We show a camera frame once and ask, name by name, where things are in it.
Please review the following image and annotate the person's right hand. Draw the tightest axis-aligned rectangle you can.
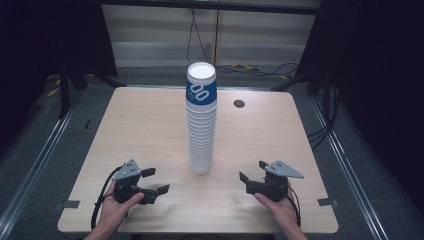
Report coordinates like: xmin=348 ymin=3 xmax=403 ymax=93
xmin=253 ymin=191 xmax=301 ymax=234

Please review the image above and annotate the black overhead bar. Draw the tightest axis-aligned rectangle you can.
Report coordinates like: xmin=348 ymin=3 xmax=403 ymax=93
xmin=99 ymin=0 xmax=322 ymax=16

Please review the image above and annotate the black metal stand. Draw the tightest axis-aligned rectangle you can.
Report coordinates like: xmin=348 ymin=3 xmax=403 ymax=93
xmin=57 ymin=63 xmax=127 ymax=120
xmin=270 ymin=66 xmax=334 ymax=114

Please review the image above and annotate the dark curtain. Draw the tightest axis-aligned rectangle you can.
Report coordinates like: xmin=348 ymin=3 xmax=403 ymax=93
xmin=295 ymin=0 xmax=424 ymax=216
xmin=0 ymin=0 xmax=118 ymax=153

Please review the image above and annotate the stack of white paper cups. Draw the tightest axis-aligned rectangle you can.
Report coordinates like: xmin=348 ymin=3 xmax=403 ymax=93
xmin=185 ymin=99 xmax=218 ymax=175

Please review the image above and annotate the hand-held gripper black cable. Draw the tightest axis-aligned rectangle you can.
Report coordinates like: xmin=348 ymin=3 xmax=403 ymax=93
xmin=90 ymin=165 xmax=124 ymax=231
xmin=284 ymin=185 xmax=302 ymax=228

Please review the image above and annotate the left hand-held gripper black cable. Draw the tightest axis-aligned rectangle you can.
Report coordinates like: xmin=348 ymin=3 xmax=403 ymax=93
xmin=90 ymin=165 xmax=124 ymax=231

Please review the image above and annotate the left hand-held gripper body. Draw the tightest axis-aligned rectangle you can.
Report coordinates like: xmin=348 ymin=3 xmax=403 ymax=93
xmin=111 ymin=158 xmax=150 ymax=205

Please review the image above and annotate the metal floor rail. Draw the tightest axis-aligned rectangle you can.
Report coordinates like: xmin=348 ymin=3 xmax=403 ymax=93
xmin=308 ymin=94 xmax=389 ymax=240
xmin=0 ymin=89 xmax=85 ymax=232

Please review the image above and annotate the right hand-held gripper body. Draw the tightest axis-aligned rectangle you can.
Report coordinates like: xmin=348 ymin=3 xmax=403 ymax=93
xmin=246 ymin=160 xmax=305 ymax=203

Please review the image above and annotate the person's left hand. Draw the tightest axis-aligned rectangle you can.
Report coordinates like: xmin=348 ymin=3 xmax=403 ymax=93
xmin=98 ymin=182 xmax=145 ymax=231

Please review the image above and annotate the black hanging wall cable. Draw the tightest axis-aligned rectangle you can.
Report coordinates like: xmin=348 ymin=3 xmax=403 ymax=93
xmin=185 ymin=8 xmax=300 ymax=78

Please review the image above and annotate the black floor cable bundle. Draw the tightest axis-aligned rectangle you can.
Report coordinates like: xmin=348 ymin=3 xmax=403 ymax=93
xmin=306 ymin=84 xmax=342 ymax=152

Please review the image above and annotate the right hand-held gripper black cable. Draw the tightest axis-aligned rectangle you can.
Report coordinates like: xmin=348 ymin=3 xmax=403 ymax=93
xmin=284 ymin=185 xmax=302 ymax=228

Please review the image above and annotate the grey tape strip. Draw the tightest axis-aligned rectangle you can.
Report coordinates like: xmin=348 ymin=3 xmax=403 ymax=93
xmin=317 ymin=197 xmax=339 ymax=208
xmin=62 ymin=199 xmax=81 ymax=210

